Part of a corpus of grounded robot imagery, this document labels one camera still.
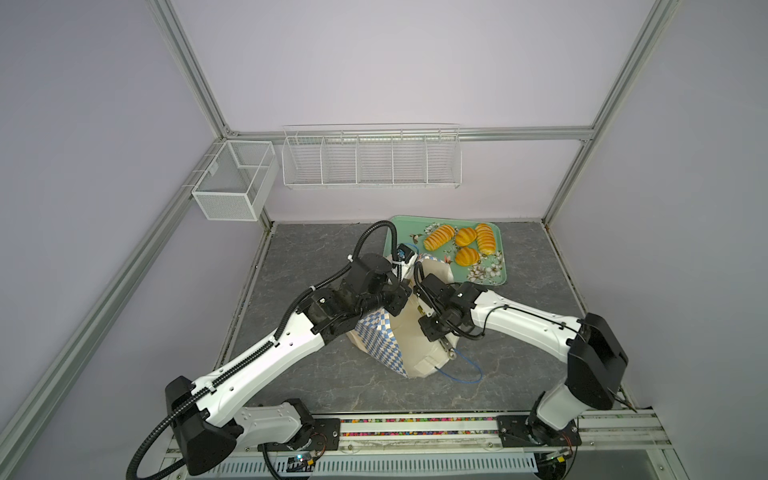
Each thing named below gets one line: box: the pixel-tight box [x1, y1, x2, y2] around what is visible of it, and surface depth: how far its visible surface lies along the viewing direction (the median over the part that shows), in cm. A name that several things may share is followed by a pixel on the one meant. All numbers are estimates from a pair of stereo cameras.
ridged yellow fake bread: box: [475, 223, 497, 255], surface depth 114 cm
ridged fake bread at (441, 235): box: [423, 225, 455, 251], surface depth 114 cm
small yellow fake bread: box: [455, 247, 480, 267], surface depth 107 cm
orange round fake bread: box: [455, 227, 477, 247], surface depth 114 cm
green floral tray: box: [384, 216, 507, 286], surface depth 113 cm
